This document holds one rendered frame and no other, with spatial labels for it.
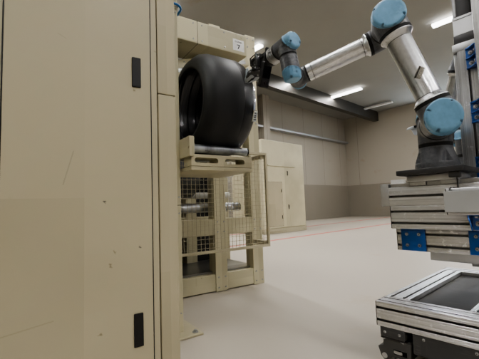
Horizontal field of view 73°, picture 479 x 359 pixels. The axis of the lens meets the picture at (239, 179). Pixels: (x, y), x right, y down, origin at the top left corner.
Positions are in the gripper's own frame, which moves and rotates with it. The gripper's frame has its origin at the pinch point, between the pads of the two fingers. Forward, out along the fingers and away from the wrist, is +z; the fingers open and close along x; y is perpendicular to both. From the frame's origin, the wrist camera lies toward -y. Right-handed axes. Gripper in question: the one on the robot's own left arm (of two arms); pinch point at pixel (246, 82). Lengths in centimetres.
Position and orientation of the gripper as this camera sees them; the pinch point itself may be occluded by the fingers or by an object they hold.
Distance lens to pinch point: 167.6
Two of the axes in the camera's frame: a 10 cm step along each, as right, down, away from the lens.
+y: -1.0, -9.8, 1.8
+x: -8.4, -0.1, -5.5
